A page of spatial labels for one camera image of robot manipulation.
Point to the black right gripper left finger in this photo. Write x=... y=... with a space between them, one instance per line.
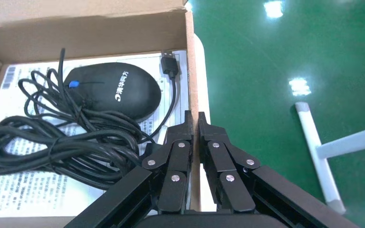
x=176 y=163

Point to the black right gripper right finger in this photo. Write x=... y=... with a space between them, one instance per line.
x=223 y=170

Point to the brown cardboard storage box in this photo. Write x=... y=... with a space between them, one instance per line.
x=75 y=34

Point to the printed white paper manual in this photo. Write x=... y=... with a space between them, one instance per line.
x=18 y=195

